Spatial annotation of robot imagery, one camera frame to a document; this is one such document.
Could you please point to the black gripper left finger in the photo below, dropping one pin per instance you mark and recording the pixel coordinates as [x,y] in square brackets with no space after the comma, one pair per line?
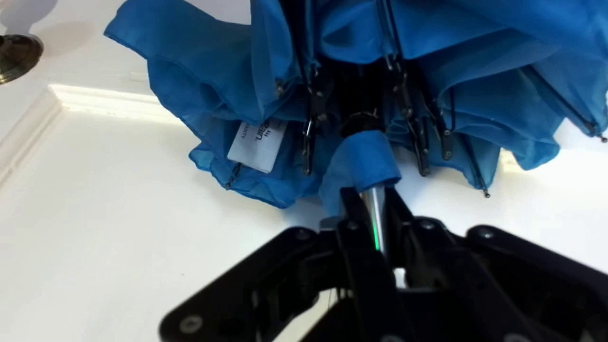
[286,285]

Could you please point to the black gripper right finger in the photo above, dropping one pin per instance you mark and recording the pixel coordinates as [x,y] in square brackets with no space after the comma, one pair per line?
[507,285]

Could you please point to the blue folding umbrella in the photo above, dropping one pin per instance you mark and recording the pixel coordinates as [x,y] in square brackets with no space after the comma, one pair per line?
[222,76]

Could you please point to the white panel door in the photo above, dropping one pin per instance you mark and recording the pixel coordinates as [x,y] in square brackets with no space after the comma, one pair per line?
[96,239]

